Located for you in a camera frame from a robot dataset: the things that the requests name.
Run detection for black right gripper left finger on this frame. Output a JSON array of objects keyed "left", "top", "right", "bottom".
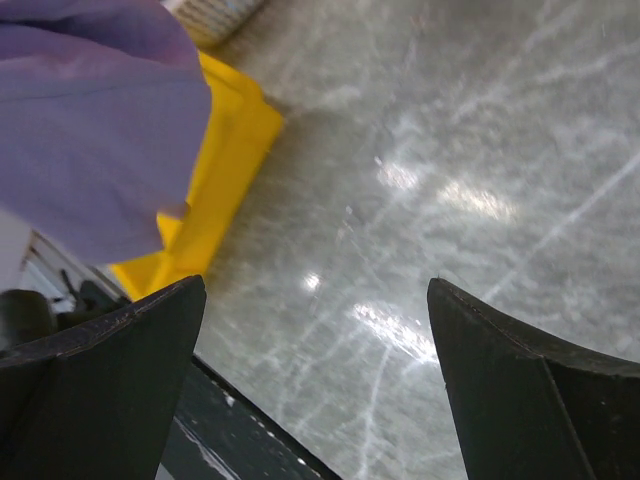
[{"left": 1, "top": 276, "right": 206, "bottom": 479}]

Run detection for white perforated basket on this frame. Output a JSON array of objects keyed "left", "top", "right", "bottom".
[{"left": 161, "top": 0, "right": 265, "bottom": 47}]

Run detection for purple t-shirt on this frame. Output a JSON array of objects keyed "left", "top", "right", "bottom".
[{"left": 1, "top": 1, "right": 212, "bottom": 264}]

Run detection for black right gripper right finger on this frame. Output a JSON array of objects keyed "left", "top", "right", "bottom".
[{"left": 427, "top": 278, "right": 639, "bottom": 479}]

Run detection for yellow plastic tray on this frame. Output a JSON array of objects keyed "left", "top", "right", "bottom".
[{"left": 111, "top": 52, "right": 283, "bottom": 301}]

